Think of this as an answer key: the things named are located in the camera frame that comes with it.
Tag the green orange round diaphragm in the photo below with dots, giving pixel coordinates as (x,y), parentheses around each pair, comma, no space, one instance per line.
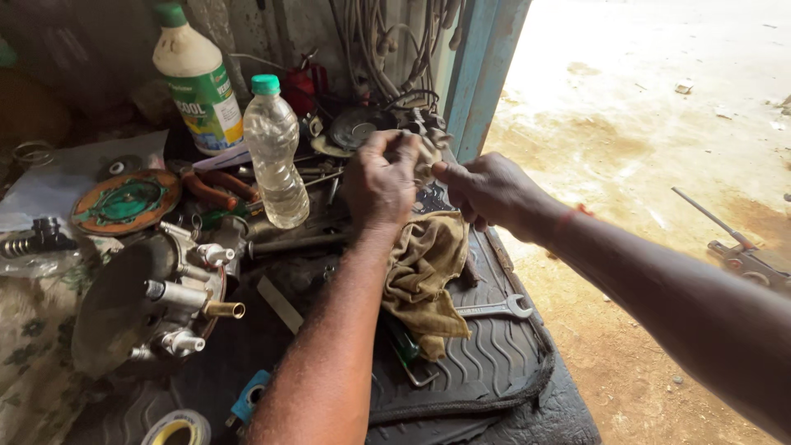
(127,201)

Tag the person's left fingers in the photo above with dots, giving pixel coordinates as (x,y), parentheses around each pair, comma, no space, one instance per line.
(395,147)

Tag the clear plastic water bottle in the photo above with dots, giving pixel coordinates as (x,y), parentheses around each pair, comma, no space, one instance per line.
(275,154)

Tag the dark metal rod tool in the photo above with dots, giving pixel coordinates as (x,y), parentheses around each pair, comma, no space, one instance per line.
(300,244)

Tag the roll of white tape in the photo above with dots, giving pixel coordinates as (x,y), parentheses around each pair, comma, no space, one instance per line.
(178,429)

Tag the floral patterned cloth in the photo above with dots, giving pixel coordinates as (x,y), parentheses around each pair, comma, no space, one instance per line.
(37,346)

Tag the black spring part in bag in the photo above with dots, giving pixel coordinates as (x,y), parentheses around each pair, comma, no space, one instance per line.
(37,238)

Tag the person's right fingers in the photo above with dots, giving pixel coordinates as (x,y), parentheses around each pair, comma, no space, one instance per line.
(456,185)

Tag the black round metal disc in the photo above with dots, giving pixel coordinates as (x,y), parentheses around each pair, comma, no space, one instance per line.
(358,128)

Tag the round metal gas regulator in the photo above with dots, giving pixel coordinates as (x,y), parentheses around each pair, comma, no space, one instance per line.
(154,296)

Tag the dirty tan rag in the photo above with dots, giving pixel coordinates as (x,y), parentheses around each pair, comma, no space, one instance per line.
(426,278)

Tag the white green-capped coolant bottle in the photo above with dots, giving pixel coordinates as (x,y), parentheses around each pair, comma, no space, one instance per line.
(199,80)

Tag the blue plastic part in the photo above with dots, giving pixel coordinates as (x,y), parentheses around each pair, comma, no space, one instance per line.
(250,395)

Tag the small black round disc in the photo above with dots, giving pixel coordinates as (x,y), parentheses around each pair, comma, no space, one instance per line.
(118,167)

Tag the person's right hand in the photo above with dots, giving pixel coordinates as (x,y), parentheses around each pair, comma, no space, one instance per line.
(491,191)

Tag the white plastic sheet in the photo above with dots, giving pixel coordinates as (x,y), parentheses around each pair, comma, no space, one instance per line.
(68,179)

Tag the blue door frame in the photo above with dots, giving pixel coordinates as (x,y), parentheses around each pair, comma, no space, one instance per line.
(482,74)

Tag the person's left hand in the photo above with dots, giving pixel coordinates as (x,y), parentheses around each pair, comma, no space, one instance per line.
(378,188)

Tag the flat metal strip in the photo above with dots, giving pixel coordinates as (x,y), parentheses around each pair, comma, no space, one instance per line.
(280,304)

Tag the black ribbed rubber mat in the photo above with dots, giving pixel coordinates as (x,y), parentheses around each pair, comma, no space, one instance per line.
(469,371)

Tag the red canister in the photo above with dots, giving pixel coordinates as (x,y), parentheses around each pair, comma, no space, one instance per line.
(304,86)

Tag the red wrist thread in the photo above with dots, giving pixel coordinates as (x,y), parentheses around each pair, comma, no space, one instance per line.
(574,213)

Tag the small grey metal part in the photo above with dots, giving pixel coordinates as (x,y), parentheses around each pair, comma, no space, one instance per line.
(426,162)

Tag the silver open-end wrench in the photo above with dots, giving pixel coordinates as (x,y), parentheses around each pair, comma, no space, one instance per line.
(494,308)

